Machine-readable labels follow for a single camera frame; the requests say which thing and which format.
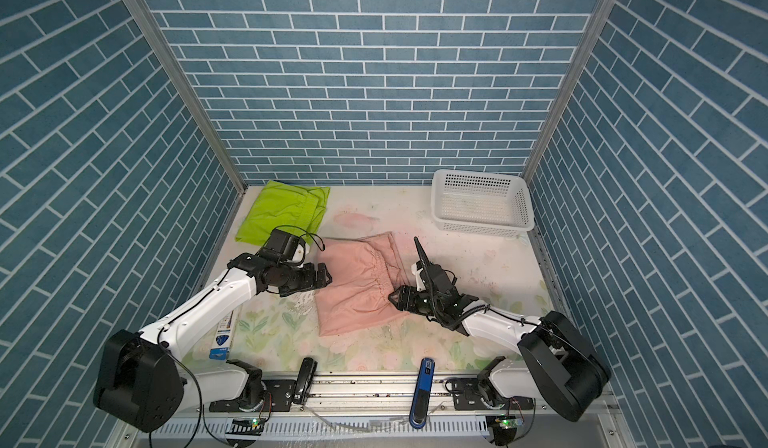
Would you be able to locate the green circuit board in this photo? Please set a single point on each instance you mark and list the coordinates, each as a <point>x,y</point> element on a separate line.
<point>506,422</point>
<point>246,427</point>

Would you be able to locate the pink shorts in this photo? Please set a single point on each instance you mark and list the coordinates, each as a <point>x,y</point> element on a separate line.
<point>364,273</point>

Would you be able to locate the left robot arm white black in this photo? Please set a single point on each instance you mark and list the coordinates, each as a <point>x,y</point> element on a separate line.
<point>140,379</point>

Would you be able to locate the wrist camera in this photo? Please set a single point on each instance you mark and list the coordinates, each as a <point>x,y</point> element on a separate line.
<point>427,277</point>
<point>284,248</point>

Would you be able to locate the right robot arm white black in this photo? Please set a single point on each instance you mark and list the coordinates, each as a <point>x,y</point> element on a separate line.
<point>564,366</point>

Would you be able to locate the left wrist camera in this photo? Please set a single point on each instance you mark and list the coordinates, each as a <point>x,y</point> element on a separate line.
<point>284,248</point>

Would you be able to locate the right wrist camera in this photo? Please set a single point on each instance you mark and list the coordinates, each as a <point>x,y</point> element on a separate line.
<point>427,277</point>

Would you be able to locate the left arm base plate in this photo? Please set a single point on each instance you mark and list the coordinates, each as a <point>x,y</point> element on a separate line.
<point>279,392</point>

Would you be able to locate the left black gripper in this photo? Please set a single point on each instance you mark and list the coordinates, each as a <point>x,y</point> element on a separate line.
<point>310,280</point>

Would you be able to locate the blue black handheld device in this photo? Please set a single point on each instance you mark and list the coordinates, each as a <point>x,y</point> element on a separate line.
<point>419,410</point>

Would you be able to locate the right green circuit board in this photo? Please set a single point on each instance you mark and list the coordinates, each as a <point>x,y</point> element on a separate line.
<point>506,422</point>

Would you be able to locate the white plastic laundry basket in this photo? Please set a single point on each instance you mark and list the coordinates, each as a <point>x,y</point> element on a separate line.
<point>481,203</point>

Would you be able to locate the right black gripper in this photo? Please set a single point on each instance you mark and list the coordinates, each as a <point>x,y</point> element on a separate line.
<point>406,300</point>

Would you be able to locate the lime green shorts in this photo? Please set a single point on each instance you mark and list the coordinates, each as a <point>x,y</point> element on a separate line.
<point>294,209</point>

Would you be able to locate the aluminium front rail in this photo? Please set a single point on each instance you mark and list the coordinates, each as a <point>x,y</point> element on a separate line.
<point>369,393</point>

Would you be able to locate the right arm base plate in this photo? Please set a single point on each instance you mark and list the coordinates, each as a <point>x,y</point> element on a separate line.
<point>471,394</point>

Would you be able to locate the blue white card label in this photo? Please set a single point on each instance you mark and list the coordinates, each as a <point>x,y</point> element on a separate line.
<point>224,336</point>

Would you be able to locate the left green circuit board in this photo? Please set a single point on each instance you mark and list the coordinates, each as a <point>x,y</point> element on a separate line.
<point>246,427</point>

